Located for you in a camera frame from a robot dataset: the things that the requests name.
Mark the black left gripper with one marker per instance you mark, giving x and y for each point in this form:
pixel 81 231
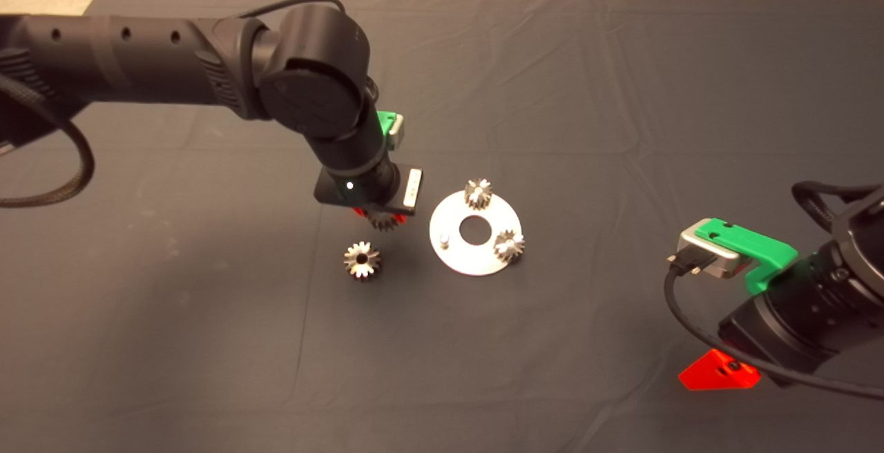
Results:
pixel 359 177

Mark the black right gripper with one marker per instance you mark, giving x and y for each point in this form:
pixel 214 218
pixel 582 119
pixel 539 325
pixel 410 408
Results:
pixel 794 325

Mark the small dark steel gear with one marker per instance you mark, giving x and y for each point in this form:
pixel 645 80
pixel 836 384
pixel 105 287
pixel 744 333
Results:
pixel 383 222

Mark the large shiny steel gear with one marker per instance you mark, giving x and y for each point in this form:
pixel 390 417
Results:
pixel 352 260

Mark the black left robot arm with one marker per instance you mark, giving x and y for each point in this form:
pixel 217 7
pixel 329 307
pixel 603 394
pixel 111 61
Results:
pixel 138 59

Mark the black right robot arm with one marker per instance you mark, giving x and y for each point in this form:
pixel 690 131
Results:
pixel 870 280

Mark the round metal plate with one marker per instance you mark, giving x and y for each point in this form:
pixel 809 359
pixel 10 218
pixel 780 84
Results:
pixel 469 261

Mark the dark grey table cloth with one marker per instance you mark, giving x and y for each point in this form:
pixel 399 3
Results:
pixel 621 94

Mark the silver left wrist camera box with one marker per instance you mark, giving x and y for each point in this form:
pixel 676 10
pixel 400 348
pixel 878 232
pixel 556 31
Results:
pixel 397 132

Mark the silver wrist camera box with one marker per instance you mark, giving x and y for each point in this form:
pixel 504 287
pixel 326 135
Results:
pixel 711 259
pixel 397 132

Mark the green left camera mount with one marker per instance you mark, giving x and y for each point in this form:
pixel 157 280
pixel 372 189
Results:
pixel 385 125

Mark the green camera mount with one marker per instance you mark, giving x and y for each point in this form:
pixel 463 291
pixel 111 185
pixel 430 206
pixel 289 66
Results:
pixel 753 242
pixel 385 125

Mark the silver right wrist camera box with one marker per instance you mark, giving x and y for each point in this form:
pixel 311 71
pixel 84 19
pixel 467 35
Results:
pixel 711 259

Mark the green right camera mount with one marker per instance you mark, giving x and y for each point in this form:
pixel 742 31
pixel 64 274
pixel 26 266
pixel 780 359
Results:
pixel 753 242

